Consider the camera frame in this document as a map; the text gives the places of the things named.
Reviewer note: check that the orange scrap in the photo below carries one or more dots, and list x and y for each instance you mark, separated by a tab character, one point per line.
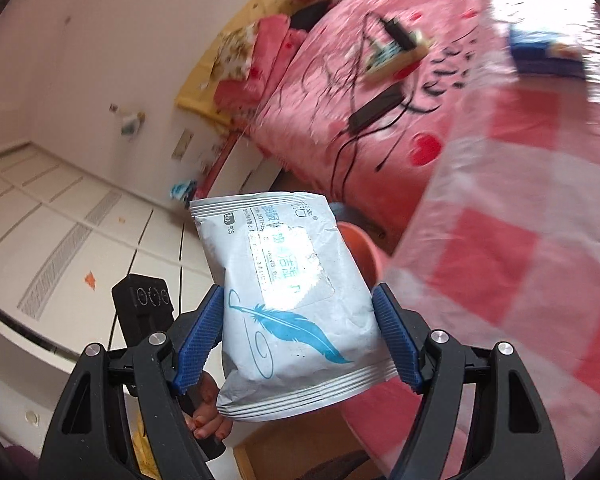
89	280

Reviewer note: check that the yellow headboard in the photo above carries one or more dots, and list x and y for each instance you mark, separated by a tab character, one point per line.
200	90

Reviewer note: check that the pink printed bed sheet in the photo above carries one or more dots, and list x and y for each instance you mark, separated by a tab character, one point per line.
330	60

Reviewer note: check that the person's left hand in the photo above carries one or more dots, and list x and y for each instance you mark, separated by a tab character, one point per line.
207	415

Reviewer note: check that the cardboard box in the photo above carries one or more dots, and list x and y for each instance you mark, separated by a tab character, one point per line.
290	455

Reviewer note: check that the black plug-in charger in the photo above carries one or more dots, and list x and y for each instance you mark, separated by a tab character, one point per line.
399	34

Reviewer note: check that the wall pipe valve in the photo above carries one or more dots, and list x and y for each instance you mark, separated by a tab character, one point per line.
129	121

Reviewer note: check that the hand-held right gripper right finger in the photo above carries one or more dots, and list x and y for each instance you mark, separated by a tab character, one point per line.
395	335

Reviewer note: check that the dark blue milk carton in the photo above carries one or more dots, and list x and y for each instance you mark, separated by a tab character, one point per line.
545	47

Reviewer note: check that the pink floral pillow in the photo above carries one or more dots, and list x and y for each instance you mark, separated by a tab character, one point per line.
265	45

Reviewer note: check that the beige power strip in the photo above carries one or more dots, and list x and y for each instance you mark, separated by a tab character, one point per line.
397	57

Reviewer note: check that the blue white cloth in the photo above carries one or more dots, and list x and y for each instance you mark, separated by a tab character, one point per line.
182	190

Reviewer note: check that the black cloth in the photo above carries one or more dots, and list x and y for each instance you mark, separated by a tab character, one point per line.
312	16

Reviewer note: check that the orange plastic bin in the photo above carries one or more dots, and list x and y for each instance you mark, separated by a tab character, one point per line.
367	255

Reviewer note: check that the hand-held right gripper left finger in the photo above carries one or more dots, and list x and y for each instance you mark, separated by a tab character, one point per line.
200	340

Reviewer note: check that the red white checkered plastic tablecloth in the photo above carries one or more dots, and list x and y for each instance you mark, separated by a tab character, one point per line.
505	285

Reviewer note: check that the blue feather wet wipes packet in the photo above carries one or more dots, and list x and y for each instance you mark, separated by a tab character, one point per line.
290	320

